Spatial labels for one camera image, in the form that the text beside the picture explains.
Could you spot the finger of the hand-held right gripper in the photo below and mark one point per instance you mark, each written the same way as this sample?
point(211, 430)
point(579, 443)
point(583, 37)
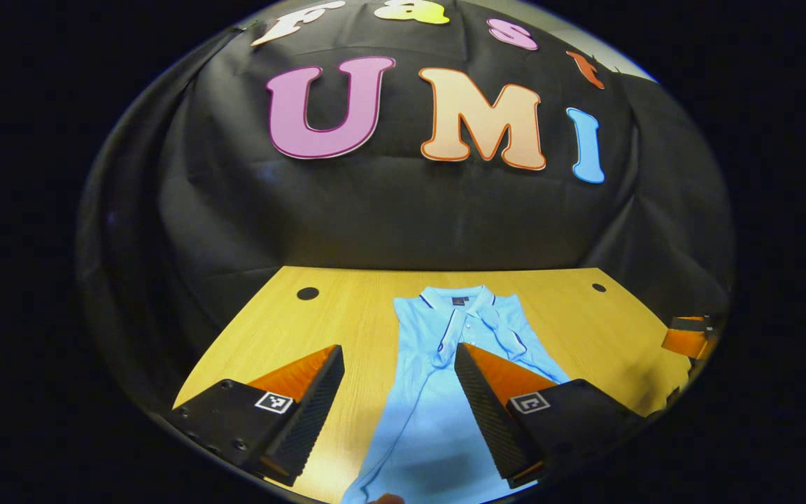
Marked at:
point(684, 341)

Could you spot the light blue polo T-shirt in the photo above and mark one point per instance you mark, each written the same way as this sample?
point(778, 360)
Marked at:
point(431, 427)

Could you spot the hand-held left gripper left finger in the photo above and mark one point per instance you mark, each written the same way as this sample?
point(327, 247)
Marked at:
point(308, 413)

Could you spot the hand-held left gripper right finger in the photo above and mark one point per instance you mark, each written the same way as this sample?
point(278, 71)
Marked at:
point(490, 416)

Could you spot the black backdrop cloth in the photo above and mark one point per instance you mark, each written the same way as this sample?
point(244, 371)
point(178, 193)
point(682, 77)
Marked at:
point(389, 217)

